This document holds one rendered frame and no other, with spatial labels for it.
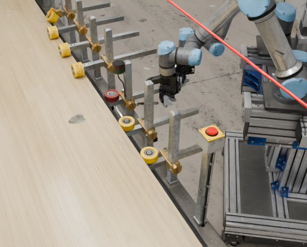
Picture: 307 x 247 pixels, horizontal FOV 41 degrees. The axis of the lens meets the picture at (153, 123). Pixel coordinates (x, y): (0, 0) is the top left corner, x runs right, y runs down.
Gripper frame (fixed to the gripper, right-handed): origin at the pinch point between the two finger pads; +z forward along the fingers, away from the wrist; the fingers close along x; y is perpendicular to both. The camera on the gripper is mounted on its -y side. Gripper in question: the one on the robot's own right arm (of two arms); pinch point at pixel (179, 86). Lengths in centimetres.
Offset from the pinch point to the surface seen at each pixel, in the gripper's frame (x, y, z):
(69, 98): 6, -64, -7
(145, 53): 23.5, -10.8, -12.4
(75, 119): -13, -67, -8
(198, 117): 54, 54, 83
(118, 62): -3.7, -38.6, -28.1
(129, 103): -8.0, -35.4, -4.2
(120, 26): 242, 62, 83
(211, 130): -80, -34, -40
